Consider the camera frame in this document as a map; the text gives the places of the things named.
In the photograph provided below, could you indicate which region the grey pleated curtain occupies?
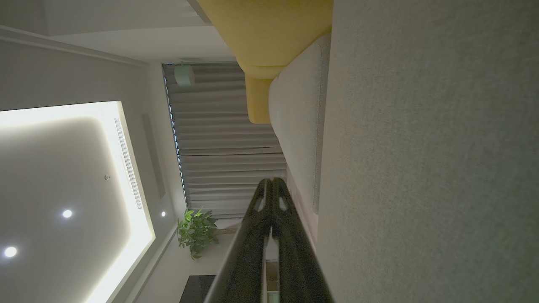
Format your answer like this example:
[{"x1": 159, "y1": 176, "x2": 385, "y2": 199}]
[{"x1": 162, "y1": 62, "x2": 289, "y2": 219}]

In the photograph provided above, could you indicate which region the white ceiling air vent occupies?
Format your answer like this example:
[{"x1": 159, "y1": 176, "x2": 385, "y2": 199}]
[{"x1": 114, "y1": 118, "x2": 144, "y2": 210}]

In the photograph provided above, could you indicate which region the yellow cushion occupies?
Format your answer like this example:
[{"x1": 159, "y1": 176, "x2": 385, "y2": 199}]
[{"x1": 197, "y1": 0, "x2": 334, "y2": 125}]

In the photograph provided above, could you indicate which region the grey fabric sofa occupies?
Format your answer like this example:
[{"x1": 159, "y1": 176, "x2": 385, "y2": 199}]
[{"x1": 315, "y1": 0, "x2": 539, "y2": 303}]

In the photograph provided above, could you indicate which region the green potted plant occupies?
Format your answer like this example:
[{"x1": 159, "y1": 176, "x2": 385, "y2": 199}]
[{"x1": 176, "y1": 207, "x2": 220, "y2": 262}]

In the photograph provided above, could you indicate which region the round white lamp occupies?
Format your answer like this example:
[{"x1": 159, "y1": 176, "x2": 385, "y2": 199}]
[{"x1": 174, "y1": 63, "x2": 195, "y2": 88}]

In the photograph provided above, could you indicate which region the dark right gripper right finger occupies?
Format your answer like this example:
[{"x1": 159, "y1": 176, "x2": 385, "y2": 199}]
[{"x1": 272, "y1": 177, "x2": 335, "y2": 303}]

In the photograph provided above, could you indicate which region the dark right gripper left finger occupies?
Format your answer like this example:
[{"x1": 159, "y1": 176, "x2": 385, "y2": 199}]
[{"x1": 204, "y1": 179, "x2": 272, "y2": 303}]

